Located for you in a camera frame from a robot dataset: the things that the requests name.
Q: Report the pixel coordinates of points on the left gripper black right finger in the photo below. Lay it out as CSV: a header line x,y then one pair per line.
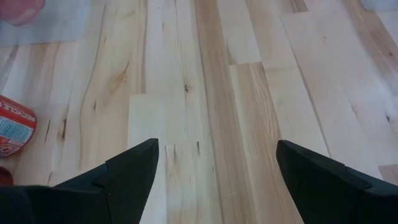
x,y
326,193

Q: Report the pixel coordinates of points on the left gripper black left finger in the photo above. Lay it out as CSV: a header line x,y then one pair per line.
x,y
124,186

